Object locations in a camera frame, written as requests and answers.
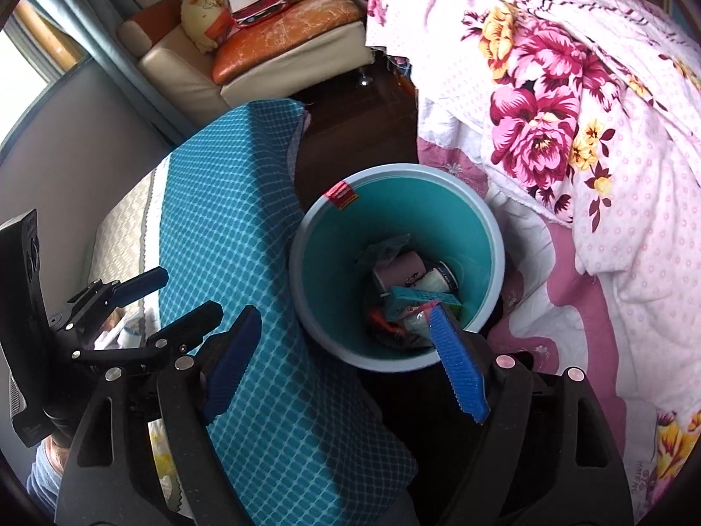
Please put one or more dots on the wooden window frame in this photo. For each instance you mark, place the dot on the wooden window frame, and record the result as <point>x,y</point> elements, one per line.
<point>44,38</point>

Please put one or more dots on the orange seat cushion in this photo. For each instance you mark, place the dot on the orange seat cushion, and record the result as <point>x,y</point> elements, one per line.
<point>285,27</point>

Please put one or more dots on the yellow plush pillow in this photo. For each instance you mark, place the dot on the yellow plush pillow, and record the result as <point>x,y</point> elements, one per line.
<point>202,16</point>

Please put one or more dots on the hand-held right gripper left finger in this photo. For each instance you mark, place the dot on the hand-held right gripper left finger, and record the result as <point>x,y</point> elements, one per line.
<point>235,361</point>

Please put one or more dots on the clear plastic wrapper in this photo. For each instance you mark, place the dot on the clear plastic wrapper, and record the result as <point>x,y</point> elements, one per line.
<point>383,249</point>

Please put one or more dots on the white teal medicine box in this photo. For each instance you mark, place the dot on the white teal medicine box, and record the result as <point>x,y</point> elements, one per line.
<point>421,297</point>

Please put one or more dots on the patterned tablecloth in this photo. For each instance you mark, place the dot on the patterned tablecloth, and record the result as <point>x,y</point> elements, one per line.
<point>230,219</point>

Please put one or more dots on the pink white quilt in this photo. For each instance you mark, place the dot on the pink white quilt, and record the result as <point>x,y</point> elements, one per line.
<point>569,268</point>

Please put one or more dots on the floral blanket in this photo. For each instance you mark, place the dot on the floral blanket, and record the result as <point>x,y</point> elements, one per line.
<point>575,93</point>

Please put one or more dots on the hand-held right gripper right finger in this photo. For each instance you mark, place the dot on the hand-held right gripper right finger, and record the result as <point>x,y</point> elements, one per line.
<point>457,367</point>

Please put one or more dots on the teal trash bin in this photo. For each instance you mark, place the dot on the teal trash bin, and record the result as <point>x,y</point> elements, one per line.
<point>339,263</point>

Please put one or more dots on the beige sofa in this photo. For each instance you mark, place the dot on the beige sofa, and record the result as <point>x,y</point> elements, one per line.
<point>180,76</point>

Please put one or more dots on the small orange cushion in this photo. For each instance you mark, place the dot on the small orange cushion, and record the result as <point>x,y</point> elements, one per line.
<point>159,16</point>

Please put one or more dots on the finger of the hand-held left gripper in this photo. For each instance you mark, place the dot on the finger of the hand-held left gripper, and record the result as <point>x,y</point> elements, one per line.
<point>186,326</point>
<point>137,285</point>

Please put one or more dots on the person's left forearm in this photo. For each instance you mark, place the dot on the person's left forearm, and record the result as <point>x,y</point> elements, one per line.
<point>46,476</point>

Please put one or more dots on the blue grey curtain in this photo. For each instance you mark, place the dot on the blue grey curtain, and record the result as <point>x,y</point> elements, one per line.
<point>109,49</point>

